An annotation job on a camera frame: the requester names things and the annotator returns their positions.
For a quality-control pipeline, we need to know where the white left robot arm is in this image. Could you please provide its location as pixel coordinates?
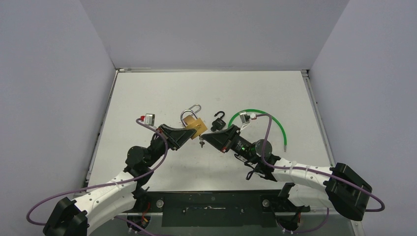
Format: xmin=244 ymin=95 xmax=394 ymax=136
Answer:
xmin=43 ymin=124 xmax=197 ymax=236

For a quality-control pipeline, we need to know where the small silver key bunch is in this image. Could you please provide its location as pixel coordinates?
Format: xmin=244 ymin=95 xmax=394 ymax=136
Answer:
xmin=199 ymin=135 xmax=205 ymax=148

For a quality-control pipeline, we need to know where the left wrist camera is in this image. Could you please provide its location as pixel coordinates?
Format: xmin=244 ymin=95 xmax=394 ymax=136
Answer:
xmin=139 ymin=113 xmax=155 ymax=126

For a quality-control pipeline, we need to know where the long shackle brass padlock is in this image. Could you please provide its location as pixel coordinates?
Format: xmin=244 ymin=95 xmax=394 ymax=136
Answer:
xmin=189 ymin=104 xmax=202 ymax=113

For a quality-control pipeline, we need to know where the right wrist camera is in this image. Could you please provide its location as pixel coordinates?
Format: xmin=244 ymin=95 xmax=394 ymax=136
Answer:
xmin=239 ymin=111 xmax=257 ymax=130

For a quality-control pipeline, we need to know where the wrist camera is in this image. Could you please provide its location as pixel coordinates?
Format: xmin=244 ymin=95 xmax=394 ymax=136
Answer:
xmin=239 ymin=111 xmax=257 ymax=130
xmin=139 ymin=113 xmax=155 ymax=126

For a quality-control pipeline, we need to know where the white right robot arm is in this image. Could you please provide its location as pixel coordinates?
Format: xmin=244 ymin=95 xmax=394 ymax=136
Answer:
xmin=202 ymin=125 xmax=372 ymax=221

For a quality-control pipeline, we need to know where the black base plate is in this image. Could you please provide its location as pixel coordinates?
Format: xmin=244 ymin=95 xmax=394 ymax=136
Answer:
xmin=127 ymin=190 xmax=310 ymax=228

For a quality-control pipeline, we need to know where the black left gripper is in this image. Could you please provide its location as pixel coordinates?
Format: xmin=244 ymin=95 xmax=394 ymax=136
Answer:
xmin=146 ymin=124 xmax=197 ymax=168

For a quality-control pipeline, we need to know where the green cable lock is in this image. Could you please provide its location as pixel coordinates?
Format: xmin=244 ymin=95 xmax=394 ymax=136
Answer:
xmin=227 ymin=109 xmax=288 ymax=153

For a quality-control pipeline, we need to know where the black combination padlock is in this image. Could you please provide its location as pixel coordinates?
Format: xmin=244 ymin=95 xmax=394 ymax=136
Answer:
xmin=210 ymin=111 xmax=226 ymax=132

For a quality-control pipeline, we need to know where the short brass padlock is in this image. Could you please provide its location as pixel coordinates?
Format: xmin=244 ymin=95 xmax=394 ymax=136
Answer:
xmin=180 ymin=109 xmax=208 ymax=140

